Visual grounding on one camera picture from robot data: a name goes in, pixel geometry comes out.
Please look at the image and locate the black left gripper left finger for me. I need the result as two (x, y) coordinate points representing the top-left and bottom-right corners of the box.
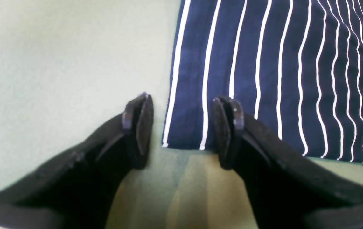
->
(0, 92), (154, 229)

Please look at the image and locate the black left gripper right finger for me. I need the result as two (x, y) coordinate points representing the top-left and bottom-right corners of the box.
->
(212, 96), (363, 229)

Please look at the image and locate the navy white striped T-shirt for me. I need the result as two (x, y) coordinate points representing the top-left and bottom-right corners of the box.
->
(161, 0), (363, 163)

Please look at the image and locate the light green table cloth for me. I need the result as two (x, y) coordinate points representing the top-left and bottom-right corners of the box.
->
(0, 0), (363, 229)

